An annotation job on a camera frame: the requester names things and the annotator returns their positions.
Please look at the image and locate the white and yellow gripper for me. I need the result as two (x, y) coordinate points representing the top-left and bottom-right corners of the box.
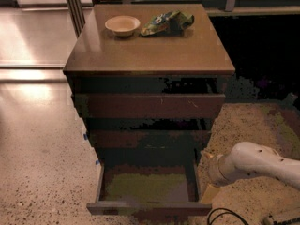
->
(201, 151), (228, 204)

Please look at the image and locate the brown bottom drawer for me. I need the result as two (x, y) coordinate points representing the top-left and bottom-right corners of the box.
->
(87, 162), (211, 220)

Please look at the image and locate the brown drawer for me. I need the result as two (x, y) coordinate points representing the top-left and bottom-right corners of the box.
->
(73, 94), (225, 119)
(87, 129), (211, 148)
(87, 162), (211, 220)

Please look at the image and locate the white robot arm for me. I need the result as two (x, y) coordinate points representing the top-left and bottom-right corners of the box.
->
(201, 142), (300, 204)

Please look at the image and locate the brown wooden drawer cabinet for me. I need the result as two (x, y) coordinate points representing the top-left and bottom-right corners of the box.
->
(64, 5), (234, 166)

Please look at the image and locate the brown middle drawer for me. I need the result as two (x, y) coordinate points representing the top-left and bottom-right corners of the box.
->
(87, 129), (211, 148)

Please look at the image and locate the brown top drawer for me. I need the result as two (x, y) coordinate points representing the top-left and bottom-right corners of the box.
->
(73, 94), (225, 119)

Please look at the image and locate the white power strip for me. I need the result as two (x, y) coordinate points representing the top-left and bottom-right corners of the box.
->
(262, 210), (300, 225)

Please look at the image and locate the blue tape piece upper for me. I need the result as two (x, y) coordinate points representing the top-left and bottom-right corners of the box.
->
(83, 133), (88, 140)

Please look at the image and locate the green chip bag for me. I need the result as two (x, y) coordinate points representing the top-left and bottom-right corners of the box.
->
(140, 10), (194, 37)

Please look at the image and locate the white ceramic bowl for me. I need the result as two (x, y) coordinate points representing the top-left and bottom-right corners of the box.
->
(105, 16), (141, 38)

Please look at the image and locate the black cable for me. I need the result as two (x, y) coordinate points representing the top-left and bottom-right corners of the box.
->
(206, 207), (250, 225)

